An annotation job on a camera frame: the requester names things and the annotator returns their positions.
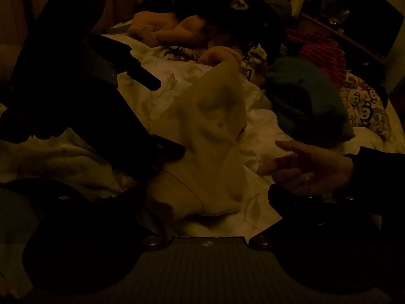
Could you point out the crinkled clear plastic bag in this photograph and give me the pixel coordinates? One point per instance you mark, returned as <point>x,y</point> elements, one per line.
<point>335,11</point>

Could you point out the dark cloth pile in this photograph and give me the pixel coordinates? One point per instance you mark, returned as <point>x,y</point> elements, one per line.
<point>221,3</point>

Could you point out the orange cloth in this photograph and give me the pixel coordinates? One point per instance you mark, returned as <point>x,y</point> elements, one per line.
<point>152,28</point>

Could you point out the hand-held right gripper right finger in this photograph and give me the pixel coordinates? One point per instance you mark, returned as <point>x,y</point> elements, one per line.
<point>278,198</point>

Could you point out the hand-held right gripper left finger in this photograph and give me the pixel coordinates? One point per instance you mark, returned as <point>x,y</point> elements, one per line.
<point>134,198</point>

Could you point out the another person's forearm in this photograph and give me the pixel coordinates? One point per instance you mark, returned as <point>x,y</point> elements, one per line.
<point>379,177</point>

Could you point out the green cloth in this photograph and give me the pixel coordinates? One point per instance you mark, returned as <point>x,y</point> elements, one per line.
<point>303,101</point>

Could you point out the cream sweatshirt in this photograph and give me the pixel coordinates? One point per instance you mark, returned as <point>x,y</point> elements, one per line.
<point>208,123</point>

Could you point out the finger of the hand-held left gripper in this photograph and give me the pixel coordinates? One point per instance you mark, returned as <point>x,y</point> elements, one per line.
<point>164,152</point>
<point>139,71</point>

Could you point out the monkey print blanket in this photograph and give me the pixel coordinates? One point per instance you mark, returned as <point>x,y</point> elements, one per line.
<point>364,107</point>

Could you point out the wooden shelf unit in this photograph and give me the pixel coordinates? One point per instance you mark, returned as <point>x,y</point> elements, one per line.
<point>364,15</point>

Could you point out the black cloth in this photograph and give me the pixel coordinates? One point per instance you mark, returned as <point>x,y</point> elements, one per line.
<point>381,91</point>

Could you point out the white bed duvet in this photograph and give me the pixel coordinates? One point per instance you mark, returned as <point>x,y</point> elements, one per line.
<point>164,101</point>

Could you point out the red striped cloth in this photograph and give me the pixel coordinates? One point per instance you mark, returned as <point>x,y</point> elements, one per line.
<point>319,50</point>

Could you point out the white fleece cloth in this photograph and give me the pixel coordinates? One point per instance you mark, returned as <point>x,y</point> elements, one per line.
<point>63,160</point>

